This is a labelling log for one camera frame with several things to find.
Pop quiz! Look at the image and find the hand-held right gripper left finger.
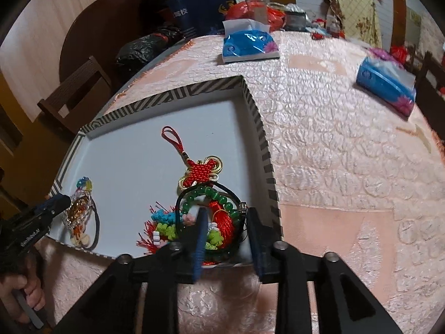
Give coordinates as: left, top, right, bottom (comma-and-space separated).
52, 207, 211, 334

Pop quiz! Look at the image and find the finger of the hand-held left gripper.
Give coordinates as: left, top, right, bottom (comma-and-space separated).
33, 193, 72, 218

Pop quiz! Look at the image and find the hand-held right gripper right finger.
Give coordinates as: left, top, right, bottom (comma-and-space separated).
245, 207, 397, 334

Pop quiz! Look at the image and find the clear crystal bead bracelet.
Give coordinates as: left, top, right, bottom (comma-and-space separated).
70, 186, 95, 232

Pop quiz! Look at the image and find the brown cord pendant necklace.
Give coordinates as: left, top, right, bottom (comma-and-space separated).
70, 200, 102, 252

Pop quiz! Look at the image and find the green bead bracelet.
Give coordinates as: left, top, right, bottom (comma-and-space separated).
175, 181, 248, 263

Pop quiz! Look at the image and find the striped cardboard box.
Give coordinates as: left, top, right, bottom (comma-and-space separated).
47, 75, 281, 268

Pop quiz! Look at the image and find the person's left hand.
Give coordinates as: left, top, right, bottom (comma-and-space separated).
0, 275, 46, 323

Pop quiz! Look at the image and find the red Chinese knot ornament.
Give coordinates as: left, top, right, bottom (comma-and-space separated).
137, 126, 244, 268

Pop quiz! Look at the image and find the brown slatted wooden chair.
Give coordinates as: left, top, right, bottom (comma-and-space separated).
38, 56, 113, 134

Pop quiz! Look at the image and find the pink embossed tablecloth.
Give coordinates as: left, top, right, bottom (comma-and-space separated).
35, 30, 445, 334

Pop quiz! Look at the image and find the black garbage bag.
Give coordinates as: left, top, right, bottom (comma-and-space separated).
116, 30, 185, 73

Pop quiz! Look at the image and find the round brown table top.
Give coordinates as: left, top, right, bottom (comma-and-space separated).
59, 0, 147, 84

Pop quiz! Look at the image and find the blue tissue pack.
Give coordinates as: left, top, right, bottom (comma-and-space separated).
355, 56, 417, 118
218, 19, 280, 65

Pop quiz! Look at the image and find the dark blue paper bag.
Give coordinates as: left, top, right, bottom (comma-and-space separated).
165, 0, 237, 37

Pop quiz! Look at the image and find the red plastic bag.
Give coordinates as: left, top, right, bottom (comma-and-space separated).
226, 0, 286, 32

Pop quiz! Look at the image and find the dark wooden chair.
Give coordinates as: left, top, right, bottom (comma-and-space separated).
414, 51, 445, 136

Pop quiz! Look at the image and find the white lidded jar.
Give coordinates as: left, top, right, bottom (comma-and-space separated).
245, 0, 268, 23

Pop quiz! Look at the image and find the yellow floral cloth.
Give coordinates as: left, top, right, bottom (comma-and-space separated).
323, 0, 383, 47

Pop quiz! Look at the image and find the rainbow bead bracelet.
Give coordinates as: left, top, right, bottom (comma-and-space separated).
76, 177, 95, 193

